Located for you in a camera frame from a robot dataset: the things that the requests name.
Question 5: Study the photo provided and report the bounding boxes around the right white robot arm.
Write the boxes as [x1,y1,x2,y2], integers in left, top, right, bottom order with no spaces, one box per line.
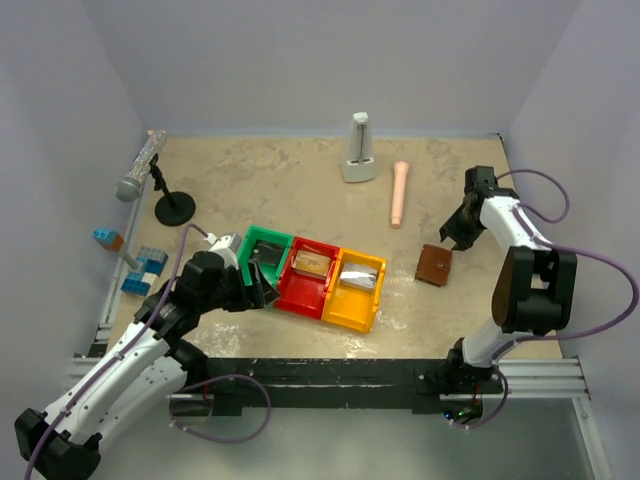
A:
[437,166,577,394]

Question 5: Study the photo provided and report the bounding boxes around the pink toy microphone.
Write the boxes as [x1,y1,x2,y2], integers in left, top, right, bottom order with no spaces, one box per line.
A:
[390,161,409,229]

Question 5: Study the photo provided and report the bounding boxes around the cards in yellow bin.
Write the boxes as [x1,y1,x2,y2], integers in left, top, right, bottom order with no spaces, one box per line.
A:
[339,262,378,292]

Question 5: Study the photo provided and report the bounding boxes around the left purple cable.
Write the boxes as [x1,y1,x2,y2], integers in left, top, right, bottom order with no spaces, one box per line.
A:
[22,223,216,479]

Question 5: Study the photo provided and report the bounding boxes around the brown leather card holder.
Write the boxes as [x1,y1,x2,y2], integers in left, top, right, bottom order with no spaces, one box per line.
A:
[414,244,453,287]

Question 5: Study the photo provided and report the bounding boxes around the blue orange toy block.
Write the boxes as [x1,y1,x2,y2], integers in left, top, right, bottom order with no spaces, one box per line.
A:
[93,228,124,253]

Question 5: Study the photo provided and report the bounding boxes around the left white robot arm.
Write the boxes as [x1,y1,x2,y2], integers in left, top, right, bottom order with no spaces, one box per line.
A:
[14,249,279,479]

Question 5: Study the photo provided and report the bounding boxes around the yellow plastic bin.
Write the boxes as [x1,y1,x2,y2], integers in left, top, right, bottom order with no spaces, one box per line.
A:
[321,248,386,333]

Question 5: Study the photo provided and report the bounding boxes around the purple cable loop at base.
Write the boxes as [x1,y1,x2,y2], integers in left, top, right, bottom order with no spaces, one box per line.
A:
[168,373,272,444]

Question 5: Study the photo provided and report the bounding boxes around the black item in green bin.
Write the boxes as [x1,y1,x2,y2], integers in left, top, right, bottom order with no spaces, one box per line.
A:
[251,240,284,268]

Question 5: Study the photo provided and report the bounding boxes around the silver glitter microphone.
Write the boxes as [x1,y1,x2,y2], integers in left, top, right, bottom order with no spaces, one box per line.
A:
[114,130,168,203]

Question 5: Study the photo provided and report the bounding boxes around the white metronome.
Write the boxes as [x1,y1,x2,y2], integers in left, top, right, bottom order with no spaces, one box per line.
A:
[340,112,376,183]

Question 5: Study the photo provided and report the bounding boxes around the black microphone stand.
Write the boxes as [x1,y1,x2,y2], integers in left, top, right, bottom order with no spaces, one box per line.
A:
[150,154,196,227]

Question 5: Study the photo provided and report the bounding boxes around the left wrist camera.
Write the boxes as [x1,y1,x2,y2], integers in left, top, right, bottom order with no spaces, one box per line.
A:
[206,233,243,264]

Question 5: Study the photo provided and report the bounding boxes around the blue toy brick stack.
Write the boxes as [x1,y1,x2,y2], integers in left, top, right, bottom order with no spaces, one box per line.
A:
[121,246,168,297]

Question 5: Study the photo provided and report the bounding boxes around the cards in red bin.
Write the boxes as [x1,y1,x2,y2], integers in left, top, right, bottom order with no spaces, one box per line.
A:
[292,250,331,279]

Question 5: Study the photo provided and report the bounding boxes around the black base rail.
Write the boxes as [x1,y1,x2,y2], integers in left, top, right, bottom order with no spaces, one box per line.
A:
[186,358,503,414]

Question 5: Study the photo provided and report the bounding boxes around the green plastic bin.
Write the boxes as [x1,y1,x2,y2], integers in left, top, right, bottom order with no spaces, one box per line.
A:
[237,225,294,288]

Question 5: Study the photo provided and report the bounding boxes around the red plastic bin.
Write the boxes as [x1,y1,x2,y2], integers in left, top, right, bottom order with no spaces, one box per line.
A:
[275,236,340,320]

